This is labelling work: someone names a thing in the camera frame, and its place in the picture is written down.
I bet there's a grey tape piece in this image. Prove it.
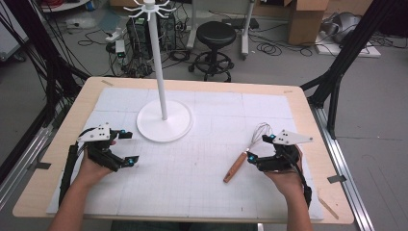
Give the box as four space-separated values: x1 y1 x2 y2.
26 161 53 171
326 174 347 185

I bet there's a white stand leg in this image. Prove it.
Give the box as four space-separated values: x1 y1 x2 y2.
240 0 257 61
186 0 199 50

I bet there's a white hook stand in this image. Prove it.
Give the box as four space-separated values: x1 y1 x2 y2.
122 0 194 143

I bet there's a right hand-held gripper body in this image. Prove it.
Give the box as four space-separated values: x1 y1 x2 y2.
255 128 315 173

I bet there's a black metal frame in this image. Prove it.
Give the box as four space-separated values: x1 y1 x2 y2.
300 0 397 140
2 0 91 127

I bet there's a person's right hand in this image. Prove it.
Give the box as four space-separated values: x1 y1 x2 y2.
263 144 306 199

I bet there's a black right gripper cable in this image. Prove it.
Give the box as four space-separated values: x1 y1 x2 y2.
281 149 313 209

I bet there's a black computer tower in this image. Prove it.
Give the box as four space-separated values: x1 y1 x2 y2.
125 13 178 61

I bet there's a wooden handled wire whisk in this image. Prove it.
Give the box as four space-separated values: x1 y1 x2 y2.
222 121 274 184

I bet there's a white power strip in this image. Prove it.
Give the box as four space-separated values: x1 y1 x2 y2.
105 26 125 43

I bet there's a grey machine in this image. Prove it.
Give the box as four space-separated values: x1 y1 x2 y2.
321 12 363 44

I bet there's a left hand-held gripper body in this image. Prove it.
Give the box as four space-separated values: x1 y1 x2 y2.
76 122 127 172

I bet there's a cardboard box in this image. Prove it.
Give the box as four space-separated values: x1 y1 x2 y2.
286 0 331 46

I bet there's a white power adapter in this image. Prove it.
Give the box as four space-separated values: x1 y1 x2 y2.
114 39 127 59

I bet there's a flat black box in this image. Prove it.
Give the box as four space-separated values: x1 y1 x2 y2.
220 16 261 31

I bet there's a white grid mat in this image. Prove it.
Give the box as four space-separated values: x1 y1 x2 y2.
45 87 324 221

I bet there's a white floor board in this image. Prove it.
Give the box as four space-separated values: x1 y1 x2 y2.
313 31 383 59

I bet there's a black round stool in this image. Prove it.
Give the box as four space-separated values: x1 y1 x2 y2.
188 20 238 83

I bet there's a coiled black cable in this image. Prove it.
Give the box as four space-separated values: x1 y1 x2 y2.
255 40 284 58

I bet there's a person's left hand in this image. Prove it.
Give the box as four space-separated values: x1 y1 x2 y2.
77 140 118 191

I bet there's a thin wooden stick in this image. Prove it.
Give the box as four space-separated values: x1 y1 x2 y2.
317 196 341 221

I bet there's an aluminium rail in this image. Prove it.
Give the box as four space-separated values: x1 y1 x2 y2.
0 105 64 211
308 103 375 231

